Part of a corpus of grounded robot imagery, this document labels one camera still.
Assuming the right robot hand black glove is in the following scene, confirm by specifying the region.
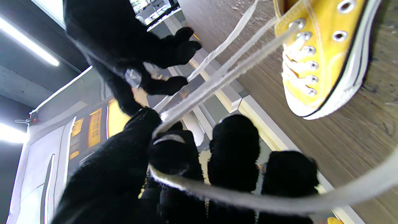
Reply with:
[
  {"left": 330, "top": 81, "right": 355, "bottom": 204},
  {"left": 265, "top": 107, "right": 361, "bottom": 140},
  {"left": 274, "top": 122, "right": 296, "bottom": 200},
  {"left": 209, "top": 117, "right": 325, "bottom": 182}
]
[{"left": 62, "top": 0, "right": 202, "bottom": 115}]

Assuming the left robot hand black glove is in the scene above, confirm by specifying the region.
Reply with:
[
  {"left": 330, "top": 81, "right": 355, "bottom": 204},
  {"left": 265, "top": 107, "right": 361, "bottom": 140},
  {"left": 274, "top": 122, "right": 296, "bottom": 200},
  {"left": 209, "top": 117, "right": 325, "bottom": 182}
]
[{"left": 51, "top": 107, "right": 321, "bottom": 224}]

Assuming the white shoelace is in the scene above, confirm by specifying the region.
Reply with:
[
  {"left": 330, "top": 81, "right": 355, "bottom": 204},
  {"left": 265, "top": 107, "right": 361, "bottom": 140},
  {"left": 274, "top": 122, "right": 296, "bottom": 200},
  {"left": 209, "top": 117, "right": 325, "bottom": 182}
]
[{"left": 149, "top": 0, "right": 398, "bottom": 215}]

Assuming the yellow canvas sneaker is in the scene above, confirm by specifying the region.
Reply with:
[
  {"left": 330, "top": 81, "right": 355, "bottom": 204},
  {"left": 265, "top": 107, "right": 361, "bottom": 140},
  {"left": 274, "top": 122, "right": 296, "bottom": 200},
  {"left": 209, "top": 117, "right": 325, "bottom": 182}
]
[{"left": 274, "top": 0, "right": 383, "bottom": 120}]

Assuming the printed kitchen backdrop banner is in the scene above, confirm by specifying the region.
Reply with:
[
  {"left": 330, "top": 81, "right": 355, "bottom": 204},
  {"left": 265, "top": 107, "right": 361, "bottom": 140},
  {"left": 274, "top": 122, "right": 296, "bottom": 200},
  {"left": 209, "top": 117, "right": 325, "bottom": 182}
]
[{"left": 6, "top": 0, "right": 358, "bottom": 224}]

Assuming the ceiling light strip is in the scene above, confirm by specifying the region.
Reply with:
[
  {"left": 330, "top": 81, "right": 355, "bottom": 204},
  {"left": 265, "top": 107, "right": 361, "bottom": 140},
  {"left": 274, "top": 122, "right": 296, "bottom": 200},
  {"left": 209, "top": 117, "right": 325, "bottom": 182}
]
[
  {"left": 0, "top": 16, "right": 59, "bottom": 66},
  {"left": 0, "top": 123, "right": 28, "bottom": 143}
]

